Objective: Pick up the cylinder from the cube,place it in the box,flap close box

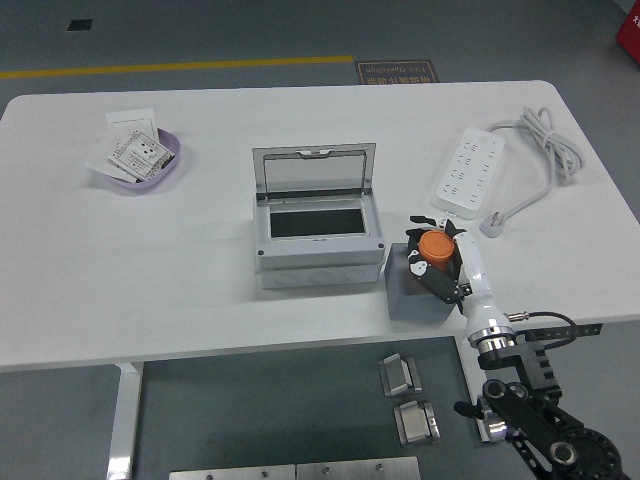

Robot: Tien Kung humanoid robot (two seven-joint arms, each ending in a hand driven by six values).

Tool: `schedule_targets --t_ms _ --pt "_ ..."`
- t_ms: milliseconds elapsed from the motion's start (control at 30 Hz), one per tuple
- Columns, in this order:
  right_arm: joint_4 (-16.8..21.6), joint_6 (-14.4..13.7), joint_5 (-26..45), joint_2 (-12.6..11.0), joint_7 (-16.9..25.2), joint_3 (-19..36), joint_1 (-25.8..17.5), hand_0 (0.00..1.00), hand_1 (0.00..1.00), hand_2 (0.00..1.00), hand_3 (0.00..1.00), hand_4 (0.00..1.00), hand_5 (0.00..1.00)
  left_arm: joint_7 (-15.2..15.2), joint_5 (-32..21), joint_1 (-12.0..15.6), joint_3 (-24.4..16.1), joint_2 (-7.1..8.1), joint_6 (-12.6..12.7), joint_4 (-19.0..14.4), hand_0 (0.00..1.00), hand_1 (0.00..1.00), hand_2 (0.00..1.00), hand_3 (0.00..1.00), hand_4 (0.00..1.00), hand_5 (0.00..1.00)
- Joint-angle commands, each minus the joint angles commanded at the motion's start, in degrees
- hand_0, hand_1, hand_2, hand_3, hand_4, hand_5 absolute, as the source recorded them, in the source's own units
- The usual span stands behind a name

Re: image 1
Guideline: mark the white table leg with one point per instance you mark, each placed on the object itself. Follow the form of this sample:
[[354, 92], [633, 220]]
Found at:
[[124, 420], [466, 371]]

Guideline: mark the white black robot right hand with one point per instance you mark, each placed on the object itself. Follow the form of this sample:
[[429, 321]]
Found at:
[[480, 280]]

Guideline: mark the red object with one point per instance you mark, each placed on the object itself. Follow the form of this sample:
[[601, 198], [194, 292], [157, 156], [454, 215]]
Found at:
[[630, 30]]

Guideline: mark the small metal foot block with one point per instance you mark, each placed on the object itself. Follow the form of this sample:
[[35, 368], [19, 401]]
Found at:
[[397, 375], [415, 425]]

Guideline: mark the grey electrical box with lid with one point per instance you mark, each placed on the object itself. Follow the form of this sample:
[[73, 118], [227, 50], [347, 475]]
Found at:
[[320, 255]]

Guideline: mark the plain white switch panel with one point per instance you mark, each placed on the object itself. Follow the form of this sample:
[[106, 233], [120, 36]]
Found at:
[[131, 120]]

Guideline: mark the grey metal base plate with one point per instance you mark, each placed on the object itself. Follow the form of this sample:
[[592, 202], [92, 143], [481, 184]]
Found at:
[[230, 473], [357, 470]]

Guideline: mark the white power strip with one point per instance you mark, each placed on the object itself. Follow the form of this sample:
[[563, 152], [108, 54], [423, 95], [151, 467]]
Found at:
[[465, 170]]

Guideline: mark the purple plastic tray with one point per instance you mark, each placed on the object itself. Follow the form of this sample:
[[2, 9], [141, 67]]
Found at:
[[150, 186]]

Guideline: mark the orange cylinder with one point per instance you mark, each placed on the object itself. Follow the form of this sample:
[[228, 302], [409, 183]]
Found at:
[[435, 247]]

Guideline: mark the white flat panel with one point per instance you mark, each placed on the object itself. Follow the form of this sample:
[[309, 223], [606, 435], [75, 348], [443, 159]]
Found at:
[[100, 157]]

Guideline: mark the printed white socket panel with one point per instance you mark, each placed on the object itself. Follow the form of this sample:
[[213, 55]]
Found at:
[[142, 155]]

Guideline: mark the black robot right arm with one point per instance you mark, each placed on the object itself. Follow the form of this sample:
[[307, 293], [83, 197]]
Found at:
[[530, 415]]

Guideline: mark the grey cube with round hole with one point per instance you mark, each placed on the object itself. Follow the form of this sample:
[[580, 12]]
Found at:
[[415, 306]]

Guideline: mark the brown floor sign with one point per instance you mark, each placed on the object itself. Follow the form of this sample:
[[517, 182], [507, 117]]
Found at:
[[397, 72]]

